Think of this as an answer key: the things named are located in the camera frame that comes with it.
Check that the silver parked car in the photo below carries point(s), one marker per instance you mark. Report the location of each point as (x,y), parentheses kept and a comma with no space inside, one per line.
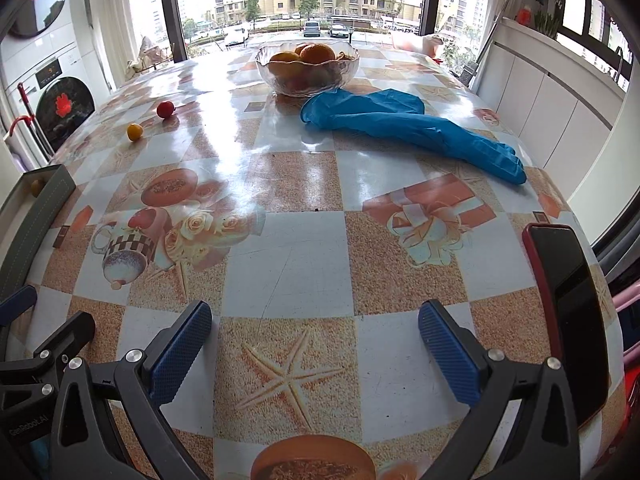
(339,30)

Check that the red tomato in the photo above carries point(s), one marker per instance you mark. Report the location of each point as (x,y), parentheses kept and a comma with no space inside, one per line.
(165,109)

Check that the smartphone with red case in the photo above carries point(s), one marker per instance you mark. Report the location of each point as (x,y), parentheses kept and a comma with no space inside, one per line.
(575,320)

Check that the patterned plastic tablecloth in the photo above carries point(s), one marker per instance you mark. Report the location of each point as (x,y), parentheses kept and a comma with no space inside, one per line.
(300,260)

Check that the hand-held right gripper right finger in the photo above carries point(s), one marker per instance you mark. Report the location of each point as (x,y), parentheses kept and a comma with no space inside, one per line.
(445,355)

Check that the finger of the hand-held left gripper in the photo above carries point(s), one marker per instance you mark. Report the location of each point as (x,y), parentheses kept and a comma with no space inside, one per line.
(17,301)
(65,340)

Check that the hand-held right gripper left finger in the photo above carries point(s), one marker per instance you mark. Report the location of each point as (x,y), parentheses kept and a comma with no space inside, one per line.
(180,355)

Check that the blue rubber glove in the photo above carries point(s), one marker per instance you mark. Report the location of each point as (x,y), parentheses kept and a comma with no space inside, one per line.
(400,120)

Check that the white dryer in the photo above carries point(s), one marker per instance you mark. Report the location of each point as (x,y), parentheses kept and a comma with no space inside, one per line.
(40,5)

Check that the orange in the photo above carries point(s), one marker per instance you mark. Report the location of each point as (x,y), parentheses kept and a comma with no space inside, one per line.
(282,59)
(301,48)
(317,53)

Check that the dark parked car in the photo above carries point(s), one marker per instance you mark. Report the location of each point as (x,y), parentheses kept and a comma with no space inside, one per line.
(312,28)

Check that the red and white plastic bag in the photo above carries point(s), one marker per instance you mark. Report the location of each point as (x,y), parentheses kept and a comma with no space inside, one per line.
(415,42)

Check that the yellow cherry tomato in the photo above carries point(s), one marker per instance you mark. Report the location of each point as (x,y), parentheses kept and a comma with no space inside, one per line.
(135,131)

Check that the green potted plant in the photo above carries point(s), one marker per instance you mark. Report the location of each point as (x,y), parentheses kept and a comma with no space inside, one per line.
(547,20)

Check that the grey shallow box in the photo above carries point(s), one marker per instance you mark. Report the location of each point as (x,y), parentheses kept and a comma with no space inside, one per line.
(45,210)

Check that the small red container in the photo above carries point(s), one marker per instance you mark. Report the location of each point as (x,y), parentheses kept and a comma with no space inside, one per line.
(524,14)

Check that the clear glass bowl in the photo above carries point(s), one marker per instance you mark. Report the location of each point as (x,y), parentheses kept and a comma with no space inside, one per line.
(300,87)

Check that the white parked car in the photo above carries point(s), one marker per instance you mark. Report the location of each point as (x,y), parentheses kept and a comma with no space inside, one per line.
(235,36)

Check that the white cabinet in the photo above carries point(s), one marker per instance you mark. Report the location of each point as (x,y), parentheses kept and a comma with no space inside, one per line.
(540,100)

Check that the white washing machine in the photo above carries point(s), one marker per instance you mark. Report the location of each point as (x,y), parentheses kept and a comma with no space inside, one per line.
(65,105)

